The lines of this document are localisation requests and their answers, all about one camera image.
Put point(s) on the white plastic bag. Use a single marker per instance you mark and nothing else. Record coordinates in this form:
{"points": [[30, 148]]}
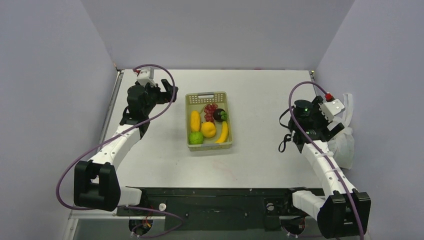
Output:
{"points": [[343, 144]]}

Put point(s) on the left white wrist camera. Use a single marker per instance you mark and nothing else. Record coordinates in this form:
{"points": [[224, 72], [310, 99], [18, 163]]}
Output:
{"points": [[145, 76]]}

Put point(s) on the fake red grapes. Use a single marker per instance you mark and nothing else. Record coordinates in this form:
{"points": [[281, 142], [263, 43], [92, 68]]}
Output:
{"points": [[209, 110]]}

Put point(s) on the beige perforated plastic basket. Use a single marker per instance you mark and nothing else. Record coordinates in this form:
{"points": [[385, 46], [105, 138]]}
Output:
{"points": [[197, 101]]}

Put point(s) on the fake green custard apple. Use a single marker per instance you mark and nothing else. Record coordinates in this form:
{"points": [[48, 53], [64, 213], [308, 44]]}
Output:
{"points": [[196, 138]]}

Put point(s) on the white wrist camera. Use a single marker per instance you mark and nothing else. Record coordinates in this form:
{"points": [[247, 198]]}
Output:
{"points": [[331, 107], [145, 76]]}

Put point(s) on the fake yellow banana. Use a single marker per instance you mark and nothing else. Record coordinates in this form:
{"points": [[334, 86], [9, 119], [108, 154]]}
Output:
{"points": [[224, 133]]}

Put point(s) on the aluminium frame rail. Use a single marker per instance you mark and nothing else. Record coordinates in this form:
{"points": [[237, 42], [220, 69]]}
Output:
{"points": [[65, 186]]}

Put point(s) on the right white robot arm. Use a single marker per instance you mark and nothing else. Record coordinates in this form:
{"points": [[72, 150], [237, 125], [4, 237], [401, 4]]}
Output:
{"points": [[343, 211]]}

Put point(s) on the fake orange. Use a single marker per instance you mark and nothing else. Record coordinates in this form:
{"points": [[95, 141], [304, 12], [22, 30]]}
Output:
{"points": [[208, 129]]}

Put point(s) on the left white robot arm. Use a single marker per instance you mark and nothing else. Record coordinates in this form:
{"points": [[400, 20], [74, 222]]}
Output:
{"points": [[96, 184]]}

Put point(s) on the fake yellow mango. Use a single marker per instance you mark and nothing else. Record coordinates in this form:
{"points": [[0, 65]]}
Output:
{"points": [[195, 121]]}

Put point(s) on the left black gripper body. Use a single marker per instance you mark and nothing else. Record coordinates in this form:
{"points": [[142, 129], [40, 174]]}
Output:
{"points": [[155, 96]]}

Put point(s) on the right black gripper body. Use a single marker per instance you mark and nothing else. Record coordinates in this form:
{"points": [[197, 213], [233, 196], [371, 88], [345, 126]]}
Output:
{"points": [[333, 129]]}

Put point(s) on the fake dark mangosteen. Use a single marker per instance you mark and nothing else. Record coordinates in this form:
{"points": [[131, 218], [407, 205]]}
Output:
{"points": [[220, 115]]}

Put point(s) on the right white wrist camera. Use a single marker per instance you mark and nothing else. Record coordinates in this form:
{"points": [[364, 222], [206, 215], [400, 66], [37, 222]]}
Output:
{"points": [[331, 107]]}

